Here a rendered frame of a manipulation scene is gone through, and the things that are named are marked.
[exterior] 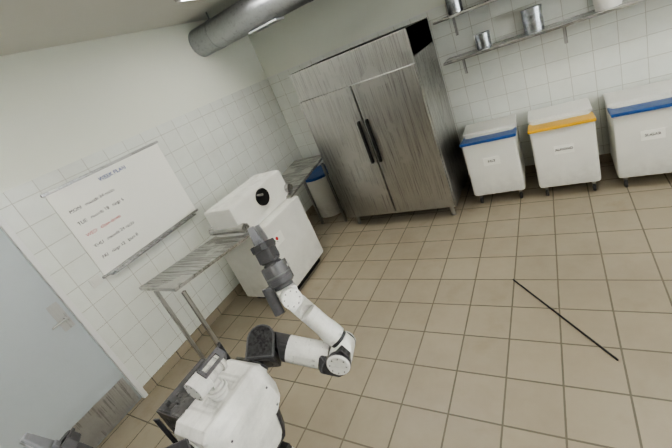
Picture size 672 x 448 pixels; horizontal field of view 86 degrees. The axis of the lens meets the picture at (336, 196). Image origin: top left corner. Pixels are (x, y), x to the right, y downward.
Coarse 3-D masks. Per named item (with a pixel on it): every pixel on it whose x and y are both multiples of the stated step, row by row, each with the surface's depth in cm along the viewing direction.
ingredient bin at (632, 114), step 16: (608, 96) 346; (624, 96) 332; (640, 96) 320; (656, 96) 313; (608, 112) 325; (624, 112) 304; (640, 112) 302; (656, 112) 297; (608, 128) 358; (624, 128) 312; (640, 128) 307; (656, 128) 302; (624, 144) 318; (640, 144) 313; (656, 144) 308; (624, 160) 324; (640, 160) 319; (656, 160) 313; (624, 176) 330
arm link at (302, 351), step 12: (300, 336) 126; (288, 348) 121; (300, 348) 121; (312, 348) 120; (324, 348) 120; (288, 360) 121; (300, 360) 120; (312, 360) 119; (324, 360) 117; (336, 360) 114; (348, 360) 114; (324, 372) 118; (336, 372) 116
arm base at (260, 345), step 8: (256, 328) 124; (264, 328) 124; (248, 336) 122; (256, 336) 122; (264, 336) 122; (272, 336) 122; (248, 344) 121; (256, 344) 121; (264, 344) 120; (272, 344) 120; (248, 352) 119; (256, 352) 119; (264, 352) 119; (272, 352) 119; (248, 360) 119; (256, 360) 119; (264, 360) 119; (272, 360) 120; (280, 360) 129
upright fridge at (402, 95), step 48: (384, 48) 345; (432, 48) 393; (336, 96) 387; (384, 96) 364; (432, 96) 371; (336, 144) 418; (384, 144) 391; (432, 144) 367; (384, 192) 422; (432, 192) 395
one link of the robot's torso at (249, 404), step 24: (240, 360) 120; (240, 384) 108; (264, 384) 110; (168, 408) 110; (192, 408) 106; (216, 408) 103; (240, 408) 103; (264, 408) 109; (168, 432) 104; (192, 432) 99; (216, 432) 98; (240, 432) 101; (264, 432) 108
